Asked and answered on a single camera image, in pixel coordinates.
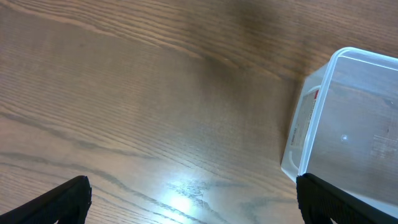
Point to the clear plastic container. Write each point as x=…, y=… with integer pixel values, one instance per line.
x=344, y=128

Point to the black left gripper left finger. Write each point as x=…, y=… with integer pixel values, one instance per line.
x=67, y=203

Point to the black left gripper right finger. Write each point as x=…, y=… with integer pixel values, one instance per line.
x=323, y=203

